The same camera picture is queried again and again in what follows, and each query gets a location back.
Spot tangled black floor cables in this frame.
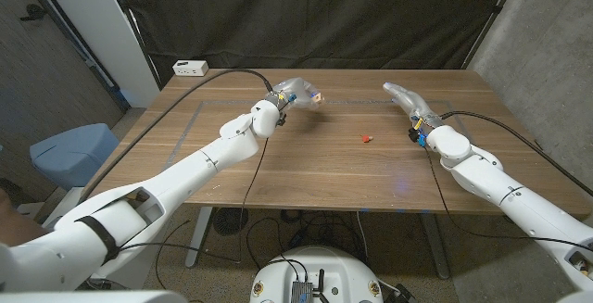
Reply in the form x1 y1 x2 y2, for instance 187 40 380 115
245 208 367 267

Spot black curtain frame pole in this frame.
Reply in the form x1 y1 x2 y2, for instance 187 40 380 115
461 0 527 70
108 0 163 91

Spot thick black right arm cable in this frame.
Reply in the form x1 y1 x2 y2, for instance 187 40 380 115
439 110 593 197

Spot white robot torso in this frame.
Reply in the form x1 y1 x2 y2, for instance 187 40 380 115
249 246 385 303

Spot grey table leg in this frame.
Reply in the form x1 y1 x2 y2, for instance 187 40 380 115
419 213 451 280
184 206 214 269

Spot white floor base plate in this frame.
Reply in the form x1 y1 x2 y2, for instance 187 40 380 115
44 186 87 225

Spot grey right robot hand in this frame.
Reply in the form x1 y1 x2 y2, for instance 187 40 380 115
382 82 446 131

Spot black curtain backdrop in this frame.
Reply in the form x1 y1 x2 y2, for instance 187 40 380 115
113 0 515 86

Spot white power strip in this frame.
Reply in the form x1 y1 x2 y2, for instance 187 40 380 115
171 59 209 78

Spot blue stool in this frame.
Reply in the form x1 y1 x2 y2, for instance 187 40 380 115
30 122 120 191

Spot black door handle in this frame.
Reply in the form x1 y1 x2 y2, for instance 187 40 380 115
19 4 47 21

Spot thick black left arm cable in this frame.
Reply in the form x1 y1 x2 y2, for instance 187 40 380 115
78 68 275 200

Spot person's bare leg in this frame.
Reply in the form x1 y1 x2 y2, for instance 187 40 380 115
0 186 52 248

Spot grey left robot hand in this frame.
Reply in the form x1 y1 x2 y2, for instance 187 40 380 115
266 77 325 112

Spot grey electronics box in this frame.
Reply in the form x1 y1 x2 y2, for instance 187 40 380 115
290 280 315 303

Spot white floor cable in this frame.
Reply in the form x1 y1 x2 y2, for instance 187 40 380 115
355 210 370 260

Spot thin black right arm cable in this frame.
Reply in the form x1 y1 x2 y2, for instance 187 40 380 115
423 147 593 253

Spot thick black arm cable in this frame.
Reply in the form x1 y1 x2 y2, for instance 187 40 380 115
439 110 593 197
78 68 275 200

